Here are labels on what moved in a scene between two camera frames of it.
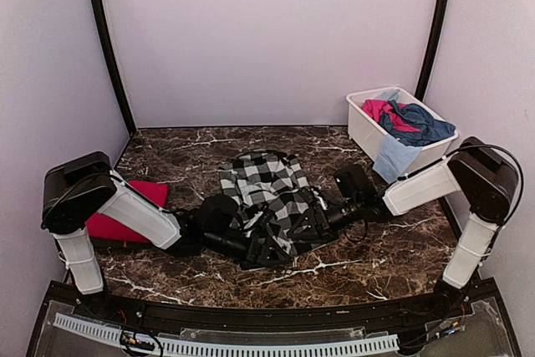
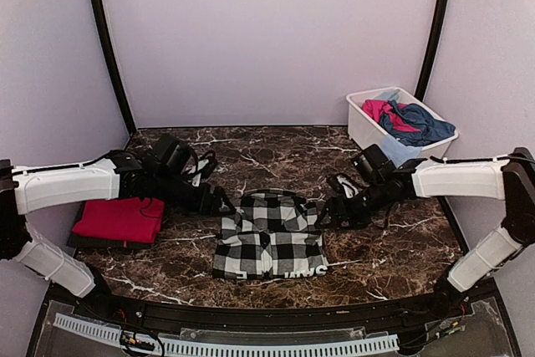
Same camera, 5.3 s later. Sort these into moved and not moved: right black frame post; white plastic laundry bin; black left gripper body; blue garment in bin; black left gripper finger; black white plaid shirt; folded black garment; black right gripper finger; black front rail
Moved: black right gripper finger; black white plaid shirt; black left gripper body; black left gripper finger
Not moved: folded black garment; blue garment in bin; right black frame post; white plastic laundry bin; black front rail
